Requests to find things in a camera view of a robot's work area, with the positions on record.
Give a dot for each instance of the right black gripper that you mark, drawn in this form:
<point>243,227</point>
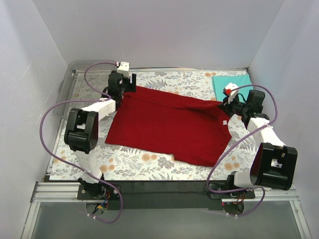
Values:
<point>226,106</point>

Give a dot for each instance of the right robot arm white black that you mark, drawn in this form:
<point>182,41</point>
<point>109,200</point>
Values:
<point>274,163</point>

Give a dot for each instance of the clear plastic bin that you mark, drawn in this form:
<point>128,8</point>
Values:
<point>67,85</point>

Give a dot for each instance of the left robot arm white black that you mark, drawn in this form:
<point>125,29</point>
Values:
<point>82,129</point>

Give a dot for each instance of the aluminium frame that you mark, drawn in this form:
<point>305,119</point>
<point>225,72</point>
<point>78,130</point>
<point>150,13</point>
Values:
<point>56,213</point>

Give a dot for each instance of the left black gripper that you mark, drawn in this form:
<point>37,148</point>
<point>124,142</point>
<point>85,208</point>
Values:
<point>130,83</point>

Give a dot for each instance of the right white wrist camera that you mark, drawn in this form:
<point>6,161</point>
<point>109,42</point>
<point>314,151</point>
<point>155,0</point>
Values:
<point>231,91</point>

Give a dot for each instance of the red t shirt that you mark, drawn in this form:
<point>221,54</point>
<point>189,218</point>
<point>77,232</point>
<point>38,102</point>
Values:
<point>194,131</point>

